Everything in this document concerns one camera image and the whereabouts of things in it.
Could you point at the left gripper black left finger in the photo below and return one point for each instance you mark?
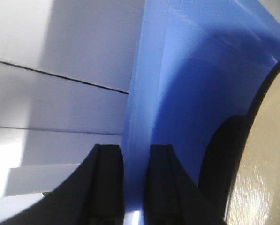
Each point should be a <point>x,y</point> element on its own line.
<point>92,195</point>

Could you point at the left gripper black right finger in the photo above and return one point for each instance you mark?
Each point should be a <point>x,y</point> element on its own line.
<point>171,197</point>

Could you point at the beige plate with black rim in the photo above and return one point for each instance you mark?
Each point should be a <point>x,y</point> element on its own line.
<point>240,173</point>

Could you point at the blue plastic tray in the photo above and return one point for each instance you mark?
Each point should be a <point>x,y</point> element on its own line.
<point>198,62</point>

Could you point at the grey cabinet upper shelf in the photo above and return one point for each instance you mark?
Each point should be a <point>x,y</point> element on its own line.
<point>66,64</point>

